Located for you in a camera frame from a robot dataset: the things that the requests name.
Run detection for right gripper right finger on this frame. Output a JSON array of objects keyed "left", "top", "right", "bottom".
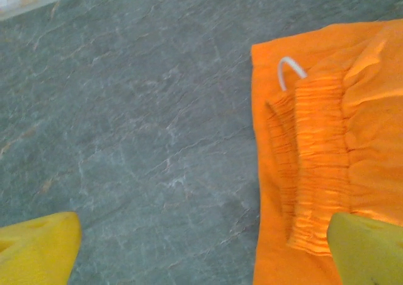
[{"left": 326, "top": 212, "right": 403, "bottom": 285}]

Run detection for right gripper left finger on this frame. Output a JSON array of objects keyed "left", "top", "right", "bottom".
[{"left": 0, "top": 211, "right": 82, "bottom": 285}]

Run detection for light orange shorts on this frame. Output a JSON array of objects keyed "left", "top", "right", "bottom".
[{"left": 250, "top": 18, "right": 403, "bottom": 285}]

